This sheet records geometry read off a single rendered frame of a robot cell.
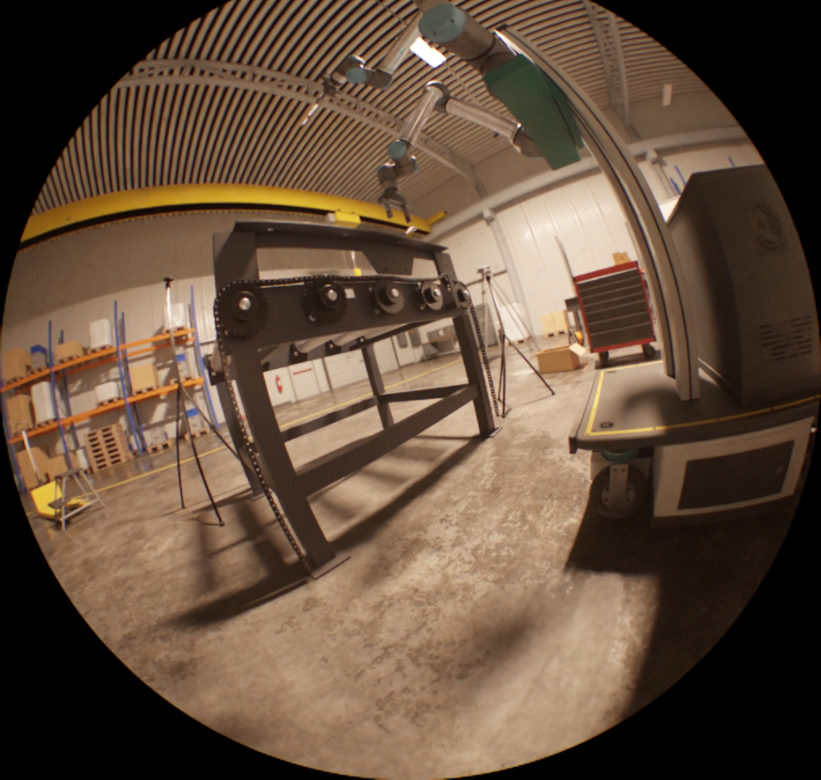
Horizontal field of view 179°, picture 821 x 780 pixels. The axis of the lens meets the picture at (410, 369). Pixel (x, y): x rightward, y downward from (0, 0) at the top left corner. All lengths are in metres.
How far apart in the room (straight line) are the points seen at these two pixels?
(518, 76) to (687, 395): 0.95
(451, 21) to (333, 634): 1.61
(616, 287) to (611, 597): 2.50
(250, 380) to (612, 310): 2.75
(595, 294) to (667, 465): 2.26
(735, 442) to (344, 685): 0.95
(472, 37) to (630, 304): 2.42
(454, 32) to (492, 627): 1.47
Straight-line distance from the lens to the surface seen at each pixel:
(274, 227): 1.00
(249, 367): 0.79
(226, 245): 0.95
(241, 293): 0.79
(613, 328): 2.79
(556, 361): 3.02
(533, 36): 9.97
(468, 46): 0.99
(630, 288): 2.79
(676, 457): 0.68
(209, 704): 0.87
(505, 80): 0.89
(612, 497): 0.81
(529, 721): 0.61
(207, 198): 8.24
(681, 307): 0.79
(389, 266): 1.27
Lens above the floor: 0.61
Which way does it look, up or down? 3 degrees down
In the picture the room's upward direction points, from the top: 15 degrees counter-clockwise
